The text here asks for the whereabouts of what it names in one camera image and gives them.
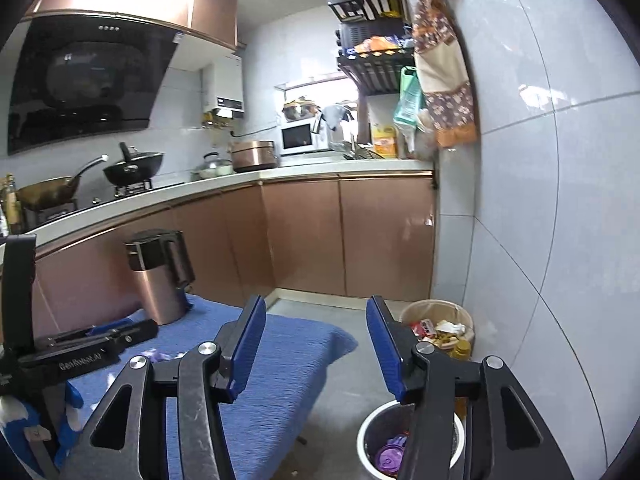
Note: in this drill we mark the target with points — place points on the copper rice cooker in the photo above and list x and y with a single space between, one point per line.
252 156

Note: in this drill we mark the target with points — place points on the green plastic bag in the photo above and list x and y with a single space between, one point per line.
407 100

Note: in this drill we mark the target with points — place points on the black frying pan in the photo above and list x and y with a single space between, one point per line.
132 167

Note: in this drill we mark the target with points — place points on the yellow oil bottle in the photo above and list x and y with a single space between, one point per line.
384 141

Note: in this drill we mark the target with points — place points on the white pot with glass lid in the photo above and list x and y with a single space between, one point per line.
212 169

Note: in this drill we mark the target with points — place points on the white microwave oven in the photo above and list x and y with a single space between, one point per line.
300 137

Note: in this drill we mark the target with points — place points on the black wall rack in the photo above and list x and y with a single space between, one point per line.
375 75

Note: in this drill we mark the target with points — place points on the copper black electric kettle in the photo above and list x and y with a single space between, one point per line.
160 290

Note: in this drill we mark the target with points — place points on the blue grey cloth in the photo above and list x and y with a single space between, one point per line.
335 115

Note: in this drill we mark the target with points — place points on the gas stove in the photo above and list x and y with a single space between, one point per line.
135 189

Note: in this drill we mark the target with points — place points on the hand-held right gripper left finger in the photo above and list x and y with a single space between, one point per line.
247 345

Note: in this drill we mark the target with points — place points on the black range hood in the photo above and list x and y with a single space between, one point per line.
90 85

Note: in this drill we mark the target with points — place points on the beige waste basket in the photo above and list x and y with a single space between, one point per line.
417 307

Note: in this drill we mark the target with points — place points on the bronze wok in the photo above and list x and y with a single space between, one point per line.
45 192

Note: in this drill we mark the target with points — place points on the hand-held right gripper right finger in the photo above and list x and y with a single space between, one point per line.
385 350

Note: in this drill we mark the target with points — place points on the person's left hand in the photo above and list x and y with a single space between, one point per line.
20 425

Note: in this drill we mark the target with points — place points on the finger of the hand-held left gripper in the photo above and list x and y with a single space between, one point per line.
125 332

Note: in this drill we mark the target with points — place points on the white waste bin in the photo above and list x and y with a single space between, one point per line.
370 440

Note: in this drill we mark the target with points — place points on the dark sauce bottle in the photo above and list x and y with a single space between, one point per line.
11 205

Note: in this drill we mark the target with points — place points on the floral apron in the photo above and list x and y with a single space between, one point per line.
445 70

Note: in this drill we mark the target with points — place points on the white water heater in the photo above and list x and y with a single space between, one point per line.
227 85

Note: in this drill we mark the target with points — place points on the copper lower cabinets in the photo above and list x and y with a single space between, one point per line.
385 235

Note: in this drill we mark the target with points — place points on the purple plastic lid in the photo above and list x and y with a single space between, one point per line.
390 457

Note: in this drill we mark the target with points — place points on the purple wrapper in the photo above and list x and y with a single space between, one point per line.
396 441

